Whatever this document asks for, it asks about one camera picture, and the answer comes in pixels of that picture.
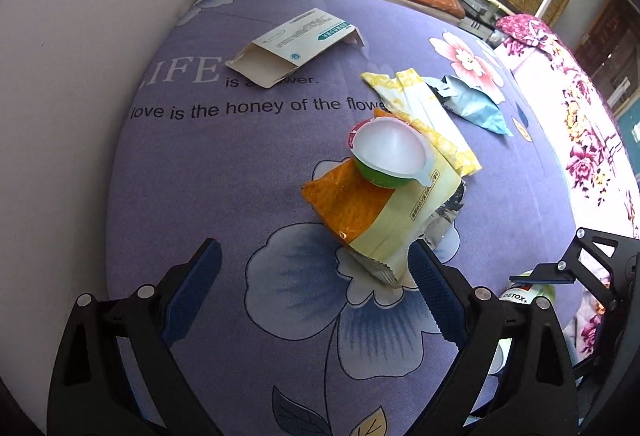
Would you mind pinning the yellow orange snack bag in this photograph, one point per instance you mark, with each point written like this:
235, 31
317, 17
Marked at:
380, 226

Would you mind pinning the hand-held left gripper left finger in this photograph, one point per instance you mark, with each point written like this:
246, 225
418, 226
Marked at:
192, 288

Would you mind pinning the green white supplement bottle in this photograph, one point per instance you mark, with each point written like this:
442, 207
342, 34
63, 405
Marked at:
522, 293

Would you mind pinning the purple floral tablecloth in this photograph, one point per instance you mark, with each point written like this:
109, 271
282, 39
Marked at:
225, 176

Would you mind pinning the white medicine box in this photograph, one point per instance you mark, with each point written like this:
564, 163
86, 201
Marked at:
295, 43

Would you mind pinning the pink floral blanket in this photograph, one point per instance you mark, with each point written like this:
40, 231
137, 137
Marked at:
585, 116

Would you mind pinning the dark wooden cabinet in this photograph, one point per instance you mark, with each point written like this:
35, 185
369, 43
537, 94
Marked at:
607, 46

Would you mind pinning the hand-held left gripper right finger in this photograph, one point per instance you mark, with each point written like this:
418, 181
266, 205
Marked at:
440, 296

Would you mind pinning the light blue wrapper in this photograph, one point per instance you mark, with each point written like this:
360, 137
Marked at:
475, 108

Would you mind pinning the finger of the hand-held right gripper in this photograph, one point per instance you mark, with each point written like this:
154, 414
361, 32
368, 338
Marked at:
592, 256

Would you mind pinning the green white jelly cup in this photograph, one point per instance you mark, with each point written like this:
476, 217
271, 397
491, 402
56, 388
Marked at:
390, 148

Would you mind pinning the black stereo appliance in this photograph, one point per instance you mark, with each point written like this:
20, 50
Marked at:
480, 6

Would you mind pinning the yellow patterned wrapper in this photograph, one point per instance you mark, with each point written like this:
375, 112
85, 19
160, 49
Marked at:
430, 111

